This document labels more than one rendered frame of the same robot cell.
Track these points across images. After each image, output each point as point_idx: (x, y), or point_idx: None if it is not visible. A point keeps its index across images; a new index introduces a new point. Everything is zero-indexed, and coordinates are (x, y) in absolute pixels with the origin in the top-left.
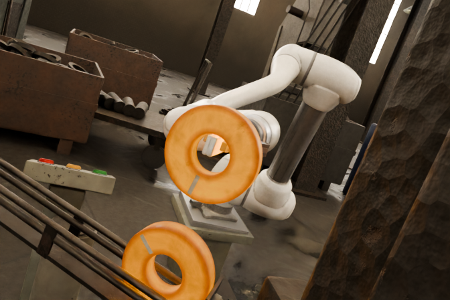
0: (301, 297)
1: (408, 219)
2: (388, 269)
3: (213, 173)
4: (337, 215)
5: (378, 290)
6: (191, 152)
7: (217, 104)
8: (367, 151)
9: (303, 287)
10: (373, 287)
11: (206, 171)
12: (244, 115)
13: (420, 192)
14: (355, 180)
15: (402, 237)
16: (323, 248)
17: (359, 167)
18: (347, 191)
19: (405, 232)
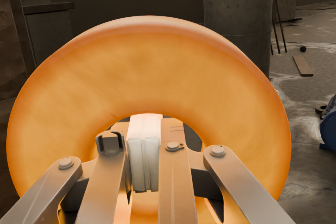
0: (27, 79)
1: None
2: (23, 9)
3: (138, 200)
4: (13, 22)
5: (25, 18)
6: (201, 152)
7: (171, 18)
8: None
9: (9, 107)
10: (24, 20)
11: (155, 198)
12: (85, 34)
13: None
14: None
15: None
16: (19, 45)
17: None
18: (9, 5)
19: None
